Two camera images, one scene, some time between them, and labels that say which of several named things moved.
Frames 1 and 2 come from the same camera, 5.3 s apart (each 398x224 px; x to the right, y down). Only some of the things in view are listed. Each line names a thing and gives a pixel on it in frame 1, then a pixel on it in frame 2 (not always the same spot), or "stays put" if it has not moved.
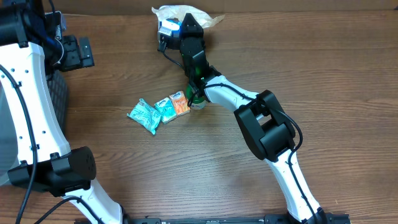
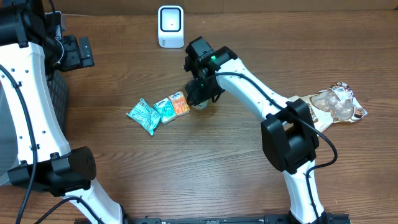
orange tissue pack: x=180 y=103 stays put
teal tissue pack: x=166 y=109 stays put
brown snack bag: x=163 y=12 → x=334 y=105
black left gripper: x=76 y=56 stays put
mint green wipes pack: x=145 y=114 stays put
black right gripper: x=198 y=31 → x=199 y=95
